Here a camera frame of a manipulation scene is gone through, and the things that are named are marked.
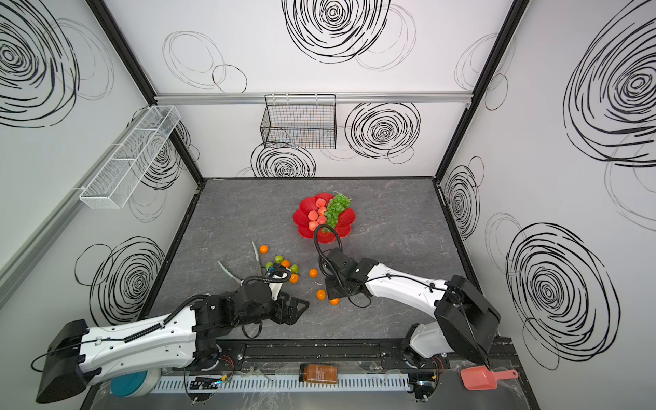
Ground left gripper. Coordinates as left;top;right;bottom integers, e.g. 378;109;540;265
236;289;312;329

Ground red flower-shaped bowl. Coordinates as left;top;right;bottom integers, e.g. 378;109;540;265
293;193;356;244

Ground green grape bunch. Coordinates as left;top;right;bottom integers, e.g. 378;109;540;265
324;194;351;228

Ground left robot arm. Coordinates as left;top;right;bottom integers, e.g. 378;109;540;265
36;286;309;404

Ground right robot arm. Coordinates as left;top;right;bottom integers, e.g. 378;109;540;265
319;249;501;366

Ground green-tipped metal tongs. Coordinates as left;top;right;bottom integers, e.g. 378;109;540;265
216;241;264;285

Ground teal lidded container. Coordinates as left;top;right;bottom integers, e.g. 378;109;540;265
110;369;162;398

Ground pink plastic scoop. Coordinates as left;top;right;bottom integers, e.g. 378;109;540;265
461;366;519;391

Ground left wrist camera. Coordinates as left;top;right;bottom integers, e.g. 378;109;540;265
266;268;291;301

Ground white cable duct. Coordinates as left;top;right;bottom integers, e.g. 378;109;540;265
151;373;411;394

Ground black wire basket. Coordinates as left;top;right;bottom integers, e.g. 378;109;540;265
260;93;338;150

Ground white wire shelf basket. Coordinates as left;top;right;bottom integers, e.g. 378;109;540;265
80;106;181;209

